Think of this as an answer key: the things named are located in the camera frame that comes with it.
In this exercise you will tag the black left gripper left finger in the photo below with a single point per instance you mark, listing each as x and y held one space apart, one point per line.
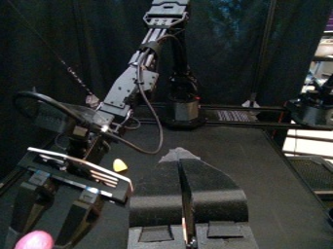
155 194

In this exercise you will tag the small yellow toy piece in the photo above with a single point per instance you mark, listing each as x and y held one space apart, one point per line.
119 165

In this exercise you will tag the black frame pole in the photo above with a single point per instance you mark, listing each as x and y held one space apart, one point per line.
262 55

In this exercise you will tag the white striped label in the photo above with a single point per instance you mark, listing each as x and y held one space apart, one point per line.
234 115

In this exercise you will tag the black cloth curtain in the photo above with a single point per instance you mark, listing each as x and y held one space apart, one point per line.
225 42

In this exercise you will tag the grey tape piece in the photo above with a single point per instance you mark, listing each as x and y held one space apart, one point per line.
178 154

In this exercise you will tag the black mesh panel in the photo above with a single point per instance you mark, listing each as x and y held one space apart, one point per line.
314 173

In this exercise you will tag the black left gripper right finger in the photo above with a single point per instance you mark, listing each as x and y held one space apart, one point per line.
217 194

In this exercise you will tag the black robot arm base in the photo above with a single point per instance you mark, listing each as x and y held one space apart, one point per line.
313 107

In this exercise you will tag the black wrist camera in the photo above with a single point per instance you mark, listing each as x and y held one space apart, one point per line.
52 113

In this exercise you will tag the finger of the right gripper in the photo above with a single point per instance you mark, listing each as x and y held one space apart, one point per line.
78 217
29 204

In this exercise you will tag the black frame rail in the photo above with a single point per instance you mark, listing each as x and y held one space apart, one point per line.
242 122

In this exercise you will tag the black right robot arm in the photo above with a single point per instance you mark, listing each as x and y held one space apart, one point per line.
130 81

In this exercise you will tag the pink ball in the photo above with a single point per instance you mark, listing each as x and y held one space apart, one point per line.
35 240

